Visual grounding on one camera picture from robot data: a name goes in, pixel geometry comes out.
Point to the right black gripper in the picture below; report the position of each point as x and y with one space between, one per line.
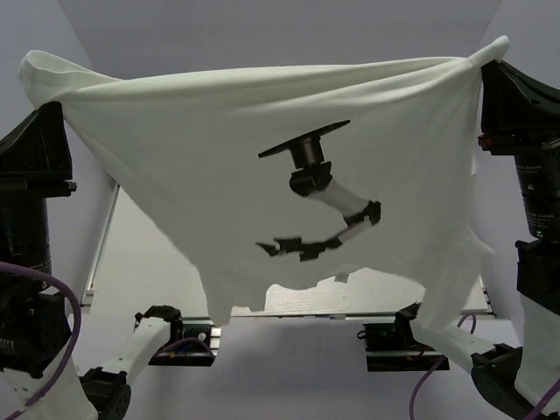
517 112

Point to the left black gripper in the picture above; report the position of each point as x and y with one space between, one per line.
34 155

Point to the white t-shirt with robot print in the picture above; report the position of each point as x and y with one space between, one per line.
290 175

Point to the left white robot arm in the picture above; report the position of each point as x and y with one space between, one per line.
40 315

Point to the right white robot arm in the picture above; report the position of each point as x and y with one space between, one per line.
521 382

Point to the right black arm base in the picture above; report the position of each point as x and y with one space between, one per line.
389 350

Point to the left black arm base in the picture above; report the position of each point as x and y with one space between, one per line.
195 344

